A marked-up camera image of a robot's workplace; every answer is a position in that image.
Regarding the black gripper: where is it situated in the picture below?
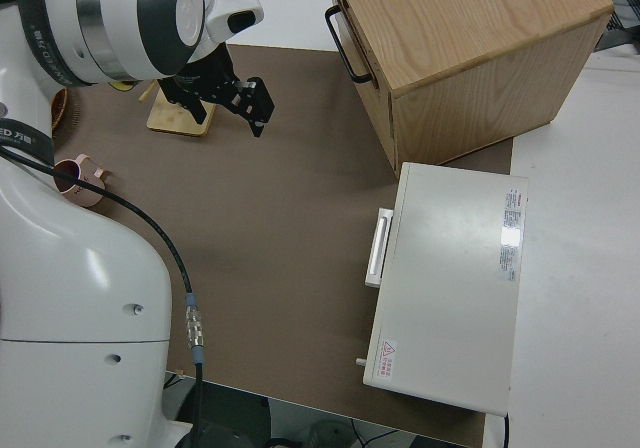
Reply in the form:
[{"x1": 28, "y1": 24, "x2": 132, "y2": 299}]
[{"x1": 159, "y1": 47, "x2": 276, "y2": 139}]

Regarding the pink mug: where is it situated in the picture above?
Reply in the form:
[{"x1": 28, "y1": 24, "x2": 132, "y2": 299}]
[{"x1": 53, "y1": 153, "x2": 110, "y2": 208}]

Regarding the wooden mug stand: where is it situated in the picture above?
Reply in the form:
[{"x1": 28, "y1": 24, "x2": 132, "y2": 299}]
[{"x1": 139, "y1": 85, "x2": 217, "y2": 137}]

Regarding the brown table mat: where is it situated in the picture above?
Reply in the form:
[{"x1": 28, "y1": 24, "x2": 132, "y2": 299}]
[{"x1": 49, "y1": 42, "x2": 516, "y2": 442}]

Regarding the brown wicker basket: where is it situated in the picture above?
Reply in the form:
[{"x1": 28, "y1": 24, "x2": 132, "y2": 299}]
[{"x1": 49, "y1": 87, "x2": 69, "y2": 130}]

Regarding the large wooden box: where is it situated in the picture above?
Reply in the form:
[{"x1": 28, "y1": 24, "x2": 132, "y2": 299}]
[{"x1": 324, "y1": 0, "x2": 615, "y2": 169}]

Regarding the white toaster oven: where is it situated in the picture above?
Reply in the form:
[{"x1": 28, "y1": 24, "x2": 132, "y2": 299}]
[{"x1": 355, "y1": 161, "x2": 530, "y2": 416}]

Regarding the black box handle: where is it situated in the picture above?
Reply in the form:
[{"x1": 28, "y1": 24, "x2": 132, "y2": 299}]
[{"x1": 324, "y1": 5, "x2": 374, "y2": 84}]

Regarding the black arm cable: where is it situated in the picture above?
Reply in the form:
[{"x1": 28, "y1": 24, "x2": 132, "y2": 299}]
[{"x1": 0, "y1": 145, "x2": 209, "y2": 448}]

